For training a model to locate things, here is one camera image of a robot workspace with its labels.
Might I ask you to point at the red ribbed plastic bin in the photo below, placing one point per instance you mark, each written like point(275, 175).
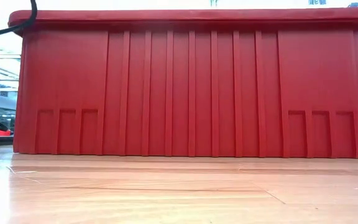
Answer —
point(197, 93)

